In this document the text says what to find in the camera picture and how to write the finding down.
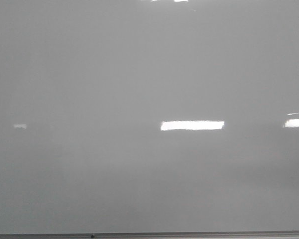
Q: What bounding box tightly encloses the white whiteboard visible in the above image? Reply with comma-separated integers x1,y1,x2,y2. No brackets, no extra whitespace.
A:
0,0,299,234

